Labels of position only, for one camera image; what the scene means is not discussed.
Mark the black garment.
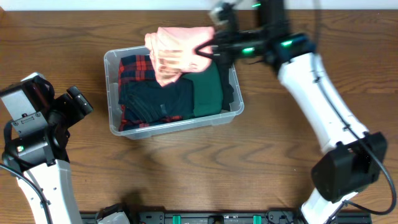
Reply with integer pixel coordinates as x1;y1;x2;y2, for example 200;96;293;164
216;61;234;111

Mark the pink printed t-shirt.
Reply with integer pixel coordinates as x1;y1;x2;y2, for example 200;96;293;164
144;27;215;86

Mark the dark green garment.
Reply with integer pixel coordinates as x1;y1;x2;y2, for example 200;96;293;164
183;62;223;117

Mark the clear plastic storage bin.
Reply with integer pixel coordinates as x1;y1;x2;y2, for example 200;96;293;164
103;46;244;140

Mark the red plaid flannel shirt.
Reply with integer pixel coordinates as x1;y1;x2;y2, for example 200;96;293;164
118;55;183;131

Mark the dark navy garment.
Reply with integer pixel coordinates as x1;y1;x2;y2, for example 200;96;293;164
119;79;194;123

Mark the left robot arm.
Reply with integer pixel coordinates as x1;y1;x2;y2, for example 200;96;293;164
1;72;132;224

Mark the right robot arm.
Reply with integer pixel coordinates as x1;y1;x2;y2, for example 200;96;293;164
206;1;395;223

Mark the black mounting rail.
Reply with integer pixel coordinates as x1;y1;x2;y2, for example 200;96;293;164
80;210;373;224

